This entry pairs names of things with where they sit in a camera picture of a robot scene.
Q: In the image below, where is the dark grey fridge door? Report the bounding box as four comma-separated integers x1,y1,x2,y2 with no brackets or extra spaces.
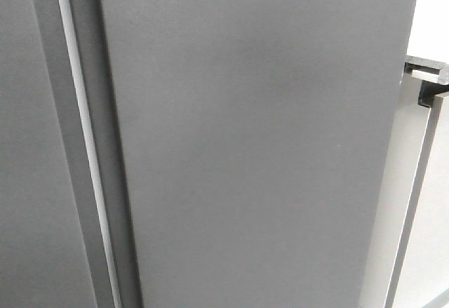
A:
71,0,415,307
1,0,119,307

